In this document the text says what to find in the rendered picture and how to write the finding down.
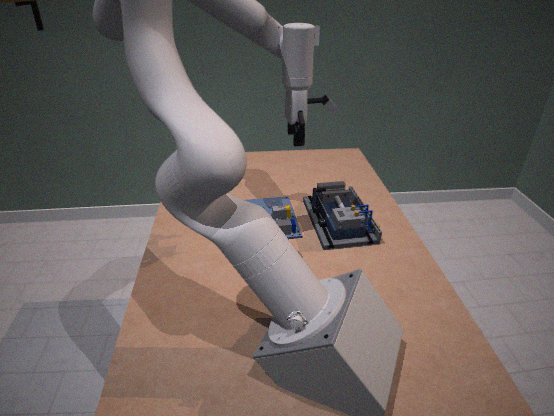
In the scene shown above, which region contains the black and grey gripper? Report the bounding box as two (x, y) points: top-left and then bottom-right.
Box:
(284, 85), (311, 146)

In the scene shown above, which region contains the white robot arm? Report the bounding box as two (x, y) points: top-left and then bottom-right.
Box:
(93, 0), (346, 347)

